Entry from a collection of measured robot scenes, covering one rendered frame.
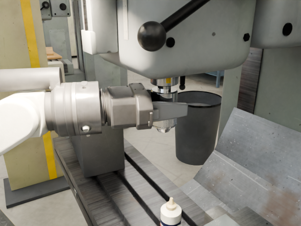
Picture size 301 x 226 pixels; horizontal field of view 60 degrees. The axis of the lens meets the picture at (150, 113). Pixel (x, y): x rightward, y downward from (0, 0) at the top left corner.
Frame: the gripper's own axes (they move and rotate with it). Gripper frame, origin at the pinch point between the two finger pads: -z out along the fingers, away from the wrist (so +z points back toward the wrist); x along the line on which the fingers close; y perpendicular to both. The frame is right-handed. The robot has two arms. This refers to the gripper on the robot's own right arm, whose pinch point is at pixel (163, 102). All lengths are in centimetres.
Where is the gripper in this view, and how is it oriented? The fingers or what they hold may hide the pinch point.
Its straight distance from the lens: 46.1
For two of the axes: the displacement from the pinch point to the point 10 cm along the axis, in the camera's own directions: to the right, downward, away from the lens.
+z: -9.8, 0.7, -1.9
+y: 0.0, 9.3, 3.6
